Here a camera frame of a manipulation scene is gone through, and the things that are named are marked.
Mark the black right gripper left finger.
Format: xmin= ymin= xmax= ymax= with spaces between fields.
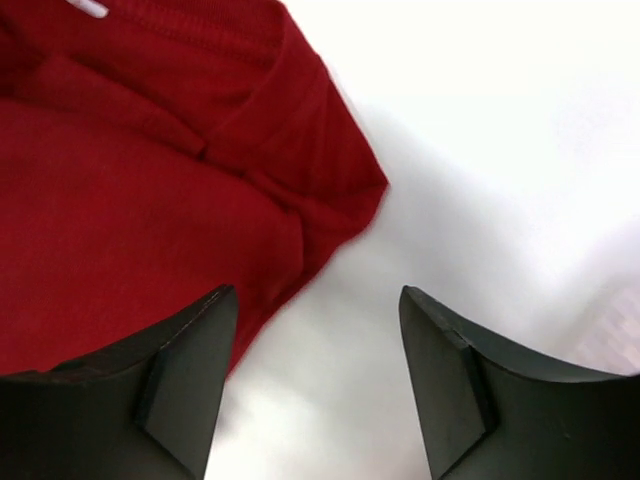
xmin=1 ymin=286 xmax=238 ymax=480

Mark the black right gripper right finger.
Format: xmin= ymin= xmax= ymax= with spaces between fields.
xmin=399 ymin=286 xmax=639 ymax=480

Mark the dark red t shirt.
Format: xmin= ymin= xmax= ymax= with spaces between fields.
xmin=1 ymin=1 xmax=388 ymax=374

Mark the white plastic laundry basket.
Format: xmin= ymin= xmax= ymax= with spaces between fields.
xmin=569 ymin=273 xmax=639 ymax=375

